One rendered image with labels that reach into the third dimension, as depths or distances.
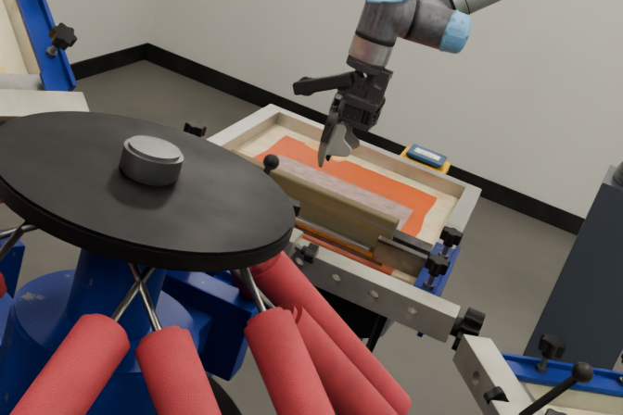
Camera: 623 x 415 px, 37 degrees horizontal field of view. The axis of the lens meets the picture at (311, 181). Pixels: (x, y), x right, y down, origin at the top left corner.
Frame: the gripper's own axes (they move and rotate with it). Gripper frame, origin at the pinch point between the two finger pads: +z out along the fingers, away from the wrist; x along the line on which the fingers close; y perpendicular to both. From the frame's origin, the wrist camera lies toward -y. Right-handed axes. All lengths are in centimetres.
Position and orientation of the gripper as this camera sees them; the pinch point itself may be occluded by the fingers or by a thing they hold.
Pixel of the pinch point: (323, 156)
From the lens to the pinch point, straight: 177.4
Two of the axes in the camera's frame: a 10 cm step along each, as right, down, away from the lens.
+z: -3.0, 8.9, 3.5
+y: 9.1, 3.8, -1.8
